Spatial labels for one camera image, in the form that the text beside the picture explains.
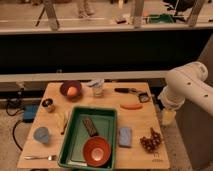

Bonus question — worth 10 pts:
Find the black cable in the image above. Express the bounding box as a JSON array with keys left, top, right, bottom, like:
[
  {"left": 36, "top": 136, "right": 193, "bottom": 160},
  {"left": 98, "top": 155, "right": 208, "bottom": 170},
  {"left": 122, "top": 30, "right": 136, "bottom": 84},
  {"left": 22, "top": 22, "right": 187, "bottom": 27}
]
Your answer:
[{"left": 4, "top": 96, "right": 26, "bottom": 152}]

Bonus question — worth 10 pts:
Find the orange bowl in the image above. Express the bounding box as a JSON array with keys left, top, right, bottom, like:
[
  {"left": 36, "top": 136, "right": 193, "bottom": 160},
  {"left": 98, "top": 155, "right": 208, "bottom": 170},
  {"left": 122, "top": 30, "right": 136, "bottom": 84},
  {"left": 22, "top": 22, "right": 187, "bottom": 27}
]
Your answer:
[{"left": 83, "top": 136, "right": 111, "bottom": 167}]

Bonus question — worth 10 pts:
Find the blue power box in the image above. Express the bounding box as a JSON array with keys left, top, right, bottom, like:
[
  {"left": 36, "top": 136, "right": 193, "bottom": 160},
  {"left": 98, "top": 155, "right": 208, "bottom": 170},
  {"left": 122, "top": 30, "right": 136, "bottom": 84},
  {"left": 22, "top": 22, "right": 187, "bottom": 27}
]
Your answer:
[{"left": 23, "top": 105, "right": 38, "bottom": 123}]

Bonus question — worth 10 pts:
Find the small black square container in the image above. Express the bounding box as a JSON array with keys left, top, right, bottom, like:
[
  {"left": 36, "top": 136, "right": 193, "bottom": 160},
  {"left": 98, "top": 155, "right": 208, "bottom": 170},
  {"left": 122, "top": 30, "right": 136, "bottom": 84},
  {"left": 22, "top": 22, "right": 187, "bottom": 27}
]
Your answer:
[{"left": 138, "top": 93, "right": 150, "bottom": 103}]

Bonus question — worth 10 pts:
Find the purple bowl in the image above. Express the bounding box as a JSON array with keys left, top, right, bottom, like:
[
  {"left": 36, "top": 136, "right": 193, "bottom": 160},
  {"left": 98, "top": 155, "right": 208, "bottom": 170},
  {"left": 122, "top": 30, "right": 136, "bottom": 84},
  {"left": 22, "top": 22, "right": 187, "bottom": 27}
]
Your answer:
[{"left": 60, "top": 80, "right": 82, "bottom": 99}]

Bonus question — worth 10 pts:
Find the black handled tool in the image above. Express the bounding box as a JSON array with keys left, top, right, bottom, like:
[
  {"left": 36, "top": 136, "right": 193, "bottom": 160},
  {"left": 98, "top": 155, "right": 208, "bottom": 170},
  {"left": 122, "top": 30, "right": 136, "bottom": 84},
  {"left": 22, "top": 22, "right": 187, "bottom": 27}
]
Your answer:
[{"left": 114, "top": 88, "right": 139, "bottom": 94}]

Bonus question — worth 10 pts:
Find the metal cup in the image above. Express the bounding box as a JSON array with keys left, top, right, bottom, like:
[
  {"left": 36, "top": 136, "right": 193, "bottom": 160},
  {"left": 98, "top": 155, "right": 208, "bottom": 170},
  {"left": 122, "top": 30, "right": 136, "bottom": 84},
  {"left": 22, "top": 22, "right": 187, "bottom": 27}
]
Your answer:
[{"left": 42, "top": 98, "right": 55, "bottom": 113}]

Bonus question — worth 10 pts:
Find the clear plastic cup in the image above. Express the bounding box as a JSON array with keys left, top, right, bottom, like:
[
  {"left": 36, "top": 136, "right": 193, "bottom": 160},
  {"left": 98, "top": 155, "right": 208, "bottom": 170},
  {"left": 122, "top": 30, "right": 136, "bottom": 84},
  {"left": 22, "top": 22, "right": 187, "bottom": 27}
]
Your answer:
[{"left": 87, "top": 79, "right": 104, "bottom": 97}]

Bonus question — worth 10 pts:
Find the green plastic tray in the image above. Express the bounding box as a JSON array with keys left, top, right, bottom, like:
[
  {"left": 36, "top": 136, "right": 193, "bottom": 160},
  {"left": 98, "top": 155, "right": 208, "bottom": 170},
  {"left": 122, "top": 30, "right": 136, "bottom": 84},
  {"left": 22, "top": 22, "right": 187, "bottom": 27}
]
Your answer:
[{"left": 58, "top": 106, "right": 117, "bottom": 171}]

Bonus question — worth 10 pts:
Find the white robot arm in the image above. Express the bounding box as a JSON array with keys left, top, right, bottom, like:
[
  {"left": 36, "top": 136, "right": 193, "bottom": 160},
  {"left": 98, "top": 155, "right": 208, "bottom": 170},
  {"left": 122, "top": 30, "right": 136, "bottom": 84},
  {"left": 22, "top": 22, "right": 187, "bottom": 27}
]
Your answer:
[{"left": 158, "top": 61, "right": 213, "bottom": 126}]

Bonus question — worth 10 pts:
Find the orange apple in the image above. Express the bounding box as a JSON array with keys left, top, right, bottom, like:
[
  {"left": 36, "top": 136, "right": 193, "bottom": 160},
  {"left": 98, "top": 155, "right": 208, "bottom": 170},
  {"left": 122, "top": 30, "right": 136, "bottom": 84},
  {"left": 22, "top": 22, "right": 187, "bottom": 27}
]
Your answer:
[{"left": 67, "top": 87, "right": 78, "bottom": 97}]

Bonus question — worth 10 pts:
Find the brown chocolate bar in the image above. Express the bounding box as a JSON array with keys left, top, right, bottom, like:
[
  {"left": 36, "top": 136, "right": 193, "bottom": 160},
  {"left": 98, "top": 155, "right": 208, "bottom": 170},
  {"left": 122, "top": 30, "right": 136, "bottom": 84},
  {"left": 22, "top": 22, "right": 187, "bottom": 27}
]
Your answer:
[{"left": 83, "top": 117, "right": 98, "bottom": 137}]

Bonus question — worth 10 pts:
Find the light blue cup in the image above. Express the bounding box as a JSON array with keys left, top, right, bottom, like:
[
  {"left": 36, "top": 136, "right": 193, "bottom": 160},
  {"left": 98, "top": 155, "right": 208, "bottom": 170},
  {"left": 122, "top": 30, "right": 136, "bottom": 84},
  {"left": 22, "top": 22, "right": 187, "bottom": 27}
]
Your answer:
[{"left": 33, "top": 127, "right": 50, "bottom": 144}]

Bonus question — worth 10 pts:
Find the orange carrot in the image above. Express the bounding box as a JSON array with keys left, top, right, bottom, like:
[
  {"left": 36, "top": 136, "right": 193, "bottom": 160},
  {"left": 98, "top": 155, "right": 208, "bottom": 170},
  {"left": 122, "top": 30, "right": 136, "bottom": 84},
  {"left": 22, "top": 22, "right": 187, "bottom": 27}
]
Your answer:
[{"left": 120, "top": 103, "right": 143, "bottom": 110}]

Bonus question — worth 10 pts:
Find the blue sponge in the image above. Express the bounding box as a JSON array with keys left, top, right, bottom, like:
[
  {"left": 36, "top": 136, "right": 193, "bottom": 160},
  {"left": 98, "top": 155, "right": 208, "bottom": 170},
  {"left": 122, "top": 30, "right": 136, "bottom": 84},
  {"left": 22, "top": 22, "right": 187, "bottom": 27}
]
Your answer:
[{"left": 118, "top": 127, "right": 132, "bottom": 148}]

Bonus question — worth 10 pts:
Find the bunch of dark grapes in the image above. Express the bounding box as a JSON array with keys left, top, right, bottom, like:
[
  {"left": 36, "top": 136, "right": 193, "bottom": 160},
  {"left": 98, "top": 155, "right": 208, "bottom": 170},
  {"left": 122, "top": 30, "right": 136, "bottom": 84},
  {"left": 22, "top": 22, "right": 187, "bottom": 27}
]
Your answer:
[{"left": 140, "top": 128, "right": 162, "bottom": 153}]

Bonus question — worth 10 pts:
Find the yellow banana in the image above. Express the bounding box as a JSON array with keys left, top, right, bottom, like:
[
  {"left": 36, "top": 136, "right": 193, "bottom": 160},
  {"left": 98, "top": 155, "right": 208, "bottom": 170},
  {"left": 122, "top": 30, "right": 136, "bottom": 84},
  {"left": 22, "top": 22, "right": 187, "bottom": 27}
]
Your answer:
[{"left": 54, "top": 112, "right": 68, "bottom": 135}]

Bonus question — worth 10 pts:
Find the silver fork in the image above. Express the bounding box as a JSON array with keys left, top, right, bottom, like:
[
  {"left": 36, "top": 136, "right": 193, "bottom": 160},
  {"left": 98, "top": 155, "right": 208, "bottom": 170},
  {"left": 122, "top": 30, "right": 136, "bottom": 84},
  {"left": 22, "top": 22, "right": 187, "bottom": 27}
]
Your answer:
[{"left": 24, "top": 155, "right": 57, "bottom": 161}]

